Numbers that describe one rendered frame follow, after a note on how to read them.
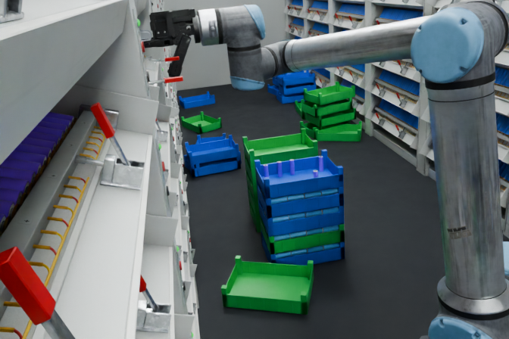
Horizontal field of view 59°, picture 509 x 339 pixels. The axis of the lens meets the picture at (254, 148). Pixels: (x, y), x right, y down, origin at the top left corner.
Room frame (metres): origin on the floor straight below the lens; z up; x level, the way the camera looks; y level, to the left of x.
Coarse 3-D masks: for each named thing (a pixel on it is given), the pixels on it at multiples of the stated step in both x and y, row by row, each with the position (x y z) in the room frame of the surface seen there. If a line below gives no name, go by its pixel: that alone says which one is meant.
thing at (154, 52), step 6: (150, 48) 1.30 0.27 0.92; (156, 48) 1.30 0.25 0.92; (144, 54) 1.30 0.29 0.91; (150, 54) 1.30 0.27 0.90; (156, 54) 1.30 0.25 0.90; (156, 66) 1.20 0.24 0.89; (150, 72) 1.09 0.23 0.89; (156, 72) 1.11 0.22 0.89; (150, 78) 1.01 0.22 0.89; (156, 78) 1.03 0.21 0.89; (156, 84) 0.96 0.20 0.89; (150, 90) 0.71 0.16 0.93; (156, 90) 0.71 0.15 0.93; (156, 96) 0.71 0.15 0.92
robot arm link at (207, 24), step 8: (200, 16) 1.17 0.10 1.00; (208, 16) 1.17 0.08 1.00; (200, 24) 1.16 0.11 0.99; (208, 24) 1.16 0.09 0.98; (216, 24) 1.16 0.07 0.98; (200, 32) 1.17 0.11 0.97; (208, 32) 1.16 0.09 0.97; (216, 32) 1.16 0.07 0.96; (208, 40) 1.17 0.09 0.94; (216, 40) 1.17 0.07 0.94
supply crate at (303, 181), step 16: (256, 160) 1.66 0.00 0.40; (288, 160) 1.69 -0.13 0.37; (304, 160) 1.70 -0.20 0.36; (256, 176) 1.66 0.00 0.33; (272, 176) 1.66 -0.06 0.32; (288, 176) 1.65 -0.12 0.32; (304, 176) 1.63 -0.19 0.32; (320, 176) 1.51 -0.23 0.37; (336, 176) 1.52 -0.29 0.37; (272, 192) 1.48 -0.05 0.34; (288, 192) 1.49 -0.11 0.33; (304, 192) 1.50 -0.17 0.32
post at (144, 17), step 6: (150, 6) 1.31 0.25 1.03; (144, 12) 1.30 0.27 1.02; (150, 12) 1.31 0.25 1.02; (138, 18) 1.30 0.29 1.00; (144, 18) 1.30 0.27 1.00; (144, 24) 1.30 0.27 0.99; (150, 30) 1.31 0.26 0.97; (162, 84) 1.31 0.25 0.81; (162, 90) 1.31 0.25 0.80; (162, 96) 1.31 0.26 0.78; (162, 102) 1.31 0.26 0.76; (174, 156) 1.31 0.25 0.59; (174, 162) 1.31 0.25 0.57; (180, 192) 1.32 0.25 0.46; (180, 198) 1.31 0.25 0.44; (180, 204) 1.31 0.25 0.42; (180, 210) 1.31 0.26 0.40; (198, 306) 1.31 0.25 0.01
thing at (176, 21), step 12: (156, 12) 1.21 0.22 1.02; (168, 12) 1.15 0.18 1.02; (180, 12) 1.19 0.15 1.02; (192, 12) 1.18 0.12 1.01; (156, 24) 1.15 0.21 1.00; (168, 24) 1.15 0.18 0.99; (180, 24) 1.18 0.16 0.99; (192, 24) 1.18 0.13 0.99; (156, 36) 1.15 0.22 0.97; (168, 36) 1.15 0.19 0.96; (180, 36) 1.17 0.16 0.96
